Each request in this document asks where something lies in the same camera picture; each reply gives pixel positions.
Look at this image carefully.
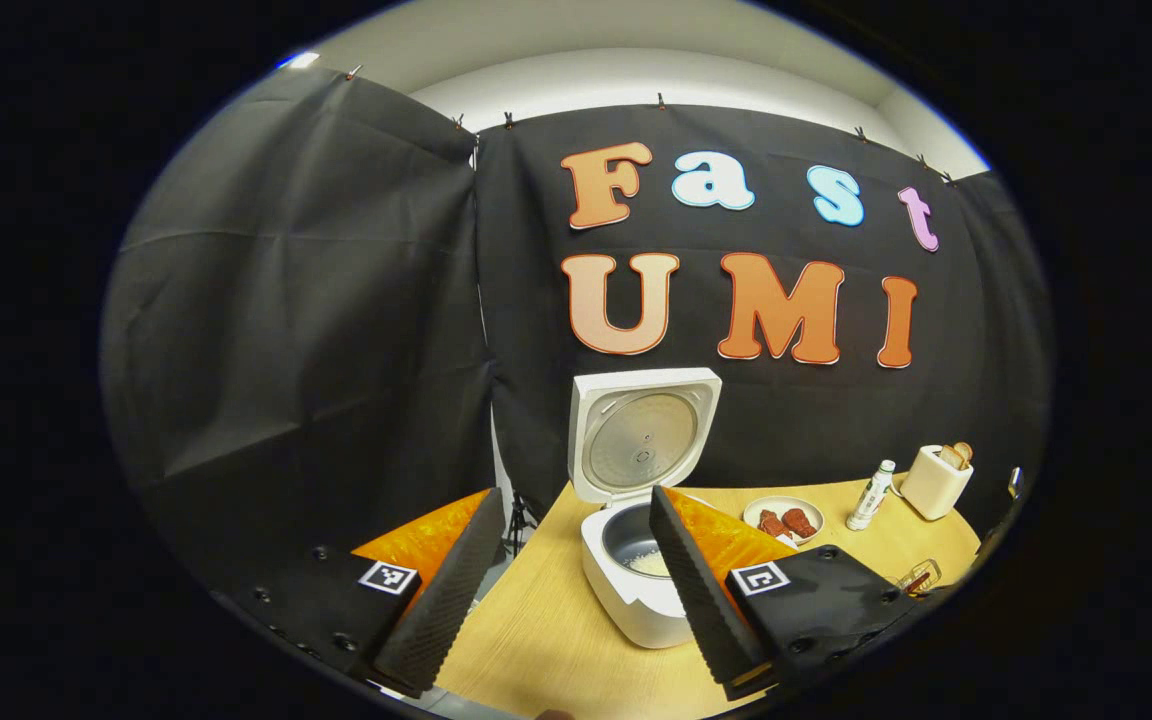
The black backdrop cloth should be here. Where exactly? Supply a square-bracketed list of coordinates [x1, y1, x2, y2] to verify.
[101, 65, 1052, 601]

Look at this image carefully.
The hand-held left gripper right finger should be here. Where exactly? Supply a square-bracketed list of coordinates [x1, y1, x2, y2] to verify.
[649, 486, 947, 701]

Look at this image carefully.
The white round plate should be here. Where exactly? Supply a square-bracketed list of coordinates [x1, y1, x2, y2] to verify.
[742, 495, 825, 547]

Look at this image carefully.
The white rice cooker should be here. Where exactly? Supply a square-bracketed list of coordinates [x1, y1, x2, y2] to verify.
[568, 367, 724, 649]

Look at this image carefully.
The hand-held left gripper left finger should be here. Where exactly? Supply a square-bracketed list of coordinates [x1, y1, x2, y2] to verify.
[211, 488, 507, 698]

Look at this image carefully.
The black tripod stand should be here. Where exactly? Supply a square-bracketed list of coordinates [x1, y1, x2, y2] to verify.
[504, 487, 537, 556]

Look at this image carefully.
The white green-label bottle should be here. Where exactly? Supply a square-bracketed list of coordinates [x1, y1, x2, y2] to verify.
[845, 459, 896, 532]

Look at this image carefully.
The cream toaster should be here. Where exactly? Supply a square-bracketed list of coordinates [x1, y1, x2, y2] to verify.
[899, 444, 975, 521]

